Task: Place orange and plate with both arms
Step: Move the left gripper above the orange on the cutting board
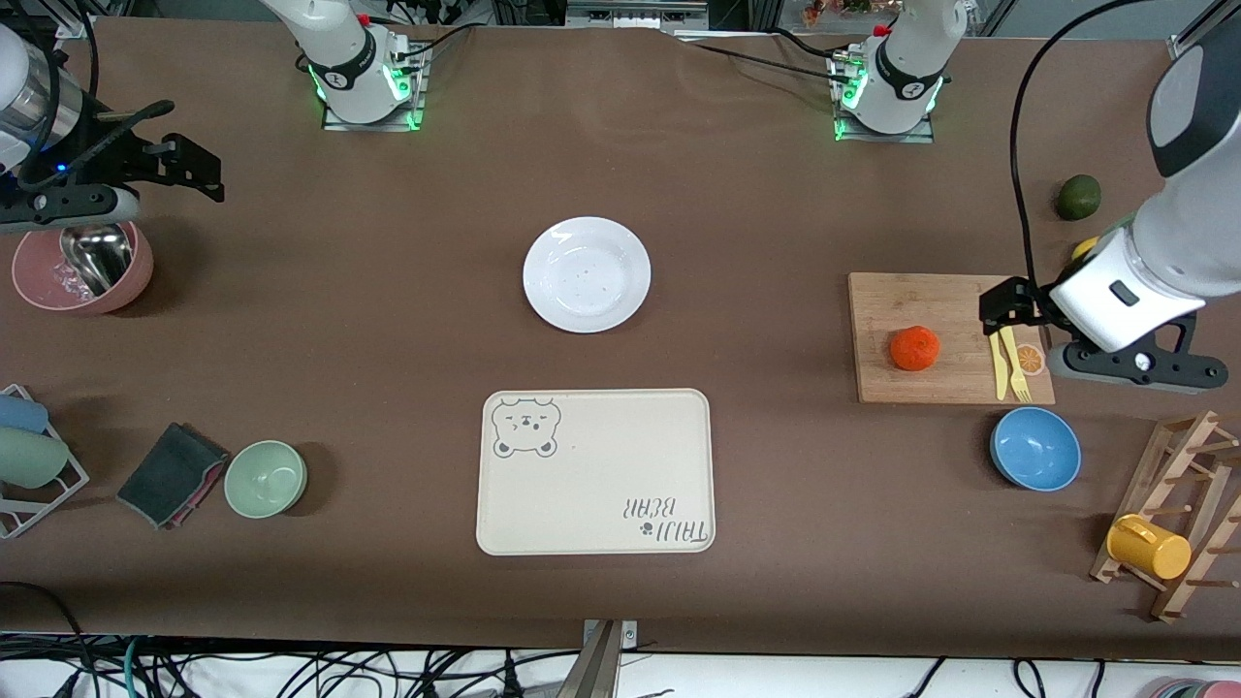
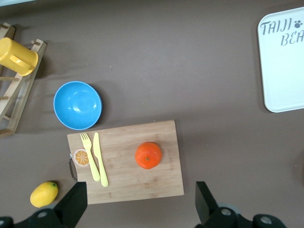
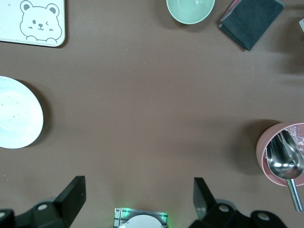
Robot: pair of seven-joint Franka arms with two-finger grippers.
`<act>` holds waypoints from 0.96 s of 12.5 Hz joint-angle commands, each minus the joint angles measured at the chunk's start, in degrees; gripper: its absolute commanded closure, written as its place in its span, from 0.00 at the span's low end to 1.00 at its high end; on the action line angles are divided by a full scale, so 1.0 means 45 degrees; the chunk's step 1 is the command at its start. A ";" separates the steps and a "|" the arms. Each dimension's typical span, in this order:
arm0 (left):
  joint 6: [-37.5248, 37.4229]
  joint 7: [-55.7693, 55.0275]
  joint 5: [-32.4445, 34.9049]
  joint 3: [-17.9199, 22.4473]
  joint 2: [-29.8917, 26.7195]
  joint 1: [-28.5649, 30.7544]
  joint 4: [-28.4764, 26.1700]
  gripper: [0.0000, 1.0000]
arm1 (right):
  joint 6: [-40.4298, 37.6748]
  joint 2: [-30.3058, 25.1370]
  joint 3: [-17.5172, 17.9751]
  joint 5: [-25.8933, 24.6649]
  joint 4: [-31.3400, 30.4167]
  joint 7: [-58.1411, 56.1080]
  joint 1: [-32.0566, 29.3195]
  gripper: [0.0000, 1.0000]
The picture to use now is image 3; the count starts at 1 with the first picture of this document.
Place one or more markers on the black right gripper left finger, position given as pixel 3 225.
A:
pixel 71 194

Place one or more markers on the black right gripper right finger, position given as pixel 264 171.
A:
pixel 202 197

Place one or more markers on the white round plate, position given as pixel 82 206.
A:
pixel 19 111

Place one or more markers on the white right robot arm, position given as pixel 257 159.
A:
pixel 142 223

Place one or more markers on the pink bowl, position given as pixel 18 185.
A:
pixel 261 147

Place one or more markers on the steel cup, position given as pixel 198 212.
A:
pixel 283 167

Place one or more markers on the cream bear print tray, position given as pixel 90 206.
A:
pixel 9 23

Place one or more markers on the dark grey folded cloth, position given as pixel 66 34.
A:
pixel 251 21

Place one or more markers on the pale green bowl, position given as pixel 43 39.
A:
pixel 190 12

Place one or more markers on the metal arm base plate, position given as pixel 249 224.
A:
pixel 118 213

